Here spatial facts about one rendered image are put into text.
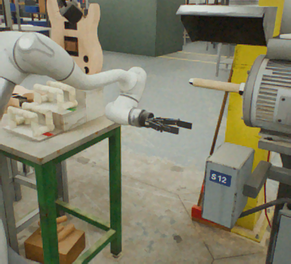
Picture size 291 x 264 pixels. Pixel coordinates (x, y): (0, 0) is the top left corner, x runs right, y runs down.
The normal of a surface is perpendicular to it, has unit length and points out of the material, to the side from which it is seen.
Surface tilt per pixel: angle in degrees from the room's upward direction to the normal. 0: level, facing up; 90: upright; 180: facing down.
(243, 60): 90
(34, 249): 90
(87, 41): 90
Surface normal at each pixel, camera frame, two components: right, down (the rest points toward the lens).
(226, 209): -0.54, 0.28
